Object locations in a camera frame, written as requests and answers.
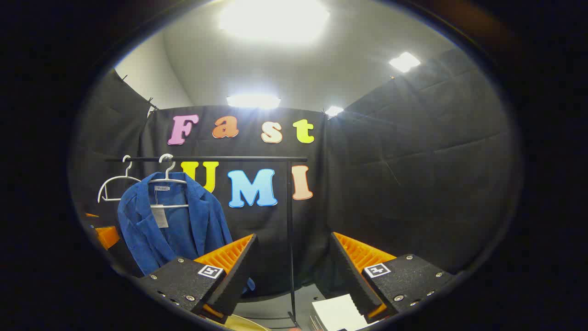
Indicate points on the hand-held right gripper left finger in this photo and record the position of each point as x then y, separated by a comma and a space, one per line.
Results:
239, 276

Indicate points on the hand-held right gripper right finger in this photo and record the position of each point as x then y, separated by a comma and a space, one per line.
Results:
349, 276

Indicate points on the round cream laundry hamper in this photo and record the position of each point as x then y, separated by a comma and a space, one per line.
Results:
245, 325

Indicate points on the white plastic hanger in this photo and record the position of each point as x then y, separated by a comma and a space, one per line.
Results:
168, 180
127, 171

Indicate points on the white empty plastic hanger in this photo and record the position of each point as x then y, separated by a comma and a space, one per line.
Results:
127, 171

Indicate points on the black metal clothes rack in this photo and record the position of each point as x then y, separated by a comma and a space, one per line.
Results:
290, 230

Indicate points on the black backdrop cloth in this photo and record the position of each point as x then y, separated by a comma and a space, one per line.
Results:
413, 184

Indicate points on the ceiling light panel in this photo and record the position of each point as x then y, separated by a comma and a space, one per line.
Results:
334, 111
252, 101
275, 18
404, 62

